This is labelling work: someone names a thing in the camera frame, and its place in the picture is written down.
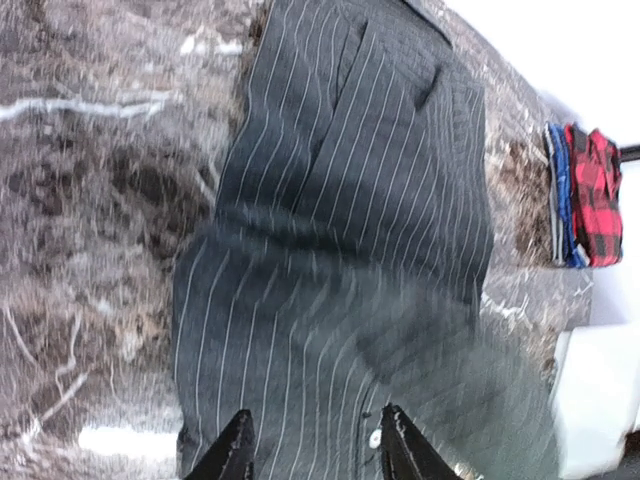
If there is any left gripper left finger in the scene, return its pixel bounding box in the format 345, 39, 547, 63
185, 409, 255, 480

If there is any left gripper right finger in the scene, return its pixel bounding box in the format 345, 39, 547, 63
380, 404, 460, 480

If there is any dark pinstripe long sleeve shirt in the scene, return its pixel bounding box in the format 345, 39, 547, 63
171, 1, 558, 479

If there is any white plastic bin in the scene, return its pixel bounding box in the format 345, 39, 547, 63
551, 324, 639, 479

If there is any blue folded shirt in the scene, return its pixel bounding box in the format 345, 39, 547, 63
549, 122, 589, 269

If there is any red black plaid shirt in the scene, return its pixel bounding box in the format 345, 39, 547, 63
565, 124, 623, 268

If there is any right black frame post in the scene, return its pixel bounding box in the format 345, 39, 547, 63
619, 144, 640, 163

